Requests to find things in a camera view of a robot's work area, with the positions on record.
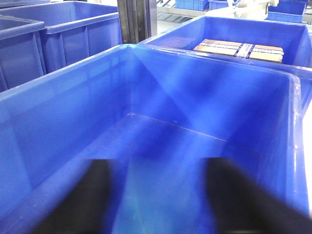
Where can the taped cardboard package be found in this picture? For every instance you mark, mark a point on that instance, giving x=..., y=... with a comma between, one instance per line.
x=241, y=50

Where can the blue bin far left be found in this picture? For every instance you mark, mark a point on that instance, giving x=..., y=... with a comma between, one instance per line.
x=21, y=53

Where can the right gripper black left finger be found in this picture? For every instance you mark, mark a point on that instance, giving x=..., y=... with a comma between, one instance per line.
x=91, y=206

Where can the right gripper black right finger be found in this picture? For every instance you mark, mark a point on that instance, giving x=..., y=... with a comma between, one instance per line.
x=240, y=206

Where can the blue bin upper left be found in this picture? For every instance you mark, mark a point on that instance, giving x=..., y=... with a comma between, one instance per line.
x=74, y=30

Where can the dark metal post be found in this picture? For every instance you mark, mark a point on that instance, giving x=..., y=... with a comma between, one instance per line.
x=138, y=20

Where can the near large blue bin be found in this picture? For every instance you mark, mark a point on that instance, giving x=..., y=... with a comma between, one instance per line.
x=160, y=114

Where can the blue bin with cardboard package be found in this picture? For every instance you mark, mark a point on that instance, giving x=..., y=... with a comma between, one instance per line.
x=295, y=40

